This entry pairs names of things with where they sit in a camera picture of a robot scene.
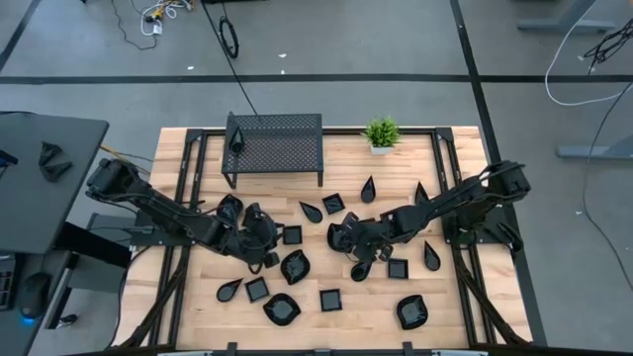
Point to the grey desk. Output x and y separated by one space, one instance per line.
49 212

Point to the green plant in white pot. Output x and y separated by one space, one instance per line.
382 132

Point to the dark blue device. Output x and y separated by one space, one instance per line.
7 159

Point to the black teardrop mini plate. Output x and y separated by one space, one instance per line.
359 273
236 146
420 195
226 293
431 259
368 194
313 214

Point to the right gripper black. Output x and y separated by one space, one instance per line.
378 238

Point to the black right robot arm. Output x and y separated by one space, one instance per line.
460 198

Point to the grey desk foot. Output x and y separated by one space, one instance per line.
593 152
564 25

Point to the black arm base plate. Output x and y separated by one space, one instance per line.
158 241
487 239

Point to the black folded triangular object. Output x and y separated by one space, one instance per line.
54 171
49 153

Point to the black desk crossbar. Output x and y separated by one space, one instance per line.
94 247

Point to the black computer mouse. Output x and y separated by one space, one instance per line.
34 294

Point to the dark keyboard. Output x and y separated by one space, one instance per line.
6 289

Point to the dark grey side table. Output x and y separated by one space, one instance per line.
12 341

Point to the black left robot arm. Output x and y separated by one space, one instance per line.
148 198

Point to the black perforated metal rack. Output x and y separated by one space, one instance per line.
282 157

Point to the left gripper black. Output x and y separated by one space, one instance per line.
257 232

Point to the black caster wheel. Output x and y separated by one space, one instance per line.
68 320

